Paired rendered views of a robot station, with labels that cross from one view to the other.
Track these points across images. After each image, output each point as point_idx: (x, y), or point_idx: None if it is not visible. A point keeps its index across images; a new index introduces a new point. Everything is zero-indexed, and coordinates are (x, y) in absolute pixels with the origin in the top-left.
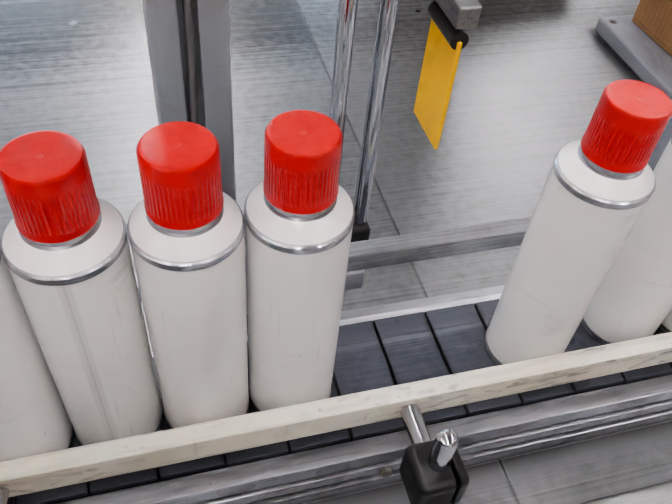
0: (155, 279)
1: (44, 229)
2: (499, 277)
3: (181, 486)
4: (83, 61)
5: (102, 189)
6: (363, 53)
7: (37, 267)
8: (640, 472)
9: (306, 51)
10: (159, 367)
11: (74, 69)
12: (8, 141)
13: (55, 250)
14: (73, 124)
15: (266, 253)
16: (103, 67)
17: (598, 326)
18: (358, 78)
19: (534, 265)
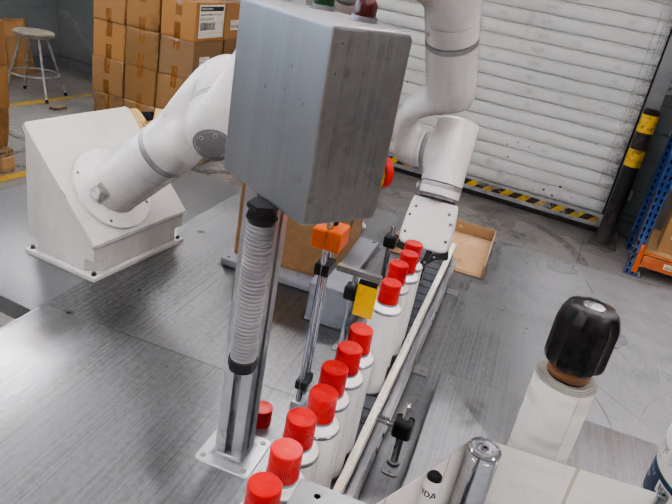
0: (352, 395)
1: (343, 389)
2: (317, 378)
3: (350, 491)
4: (12, 409)
5: (135, 453)
6: (147, 323)
7: (342, 405)
8: (415, 405)
9: (120, 336)
10: None
11: (15, 415)
12: (48, 469)
13: (342, 397)
14: (67, 439)
15: (362, 372)
16: (30, 404)
17: None
18: (163, 336)
19: (378, 347)
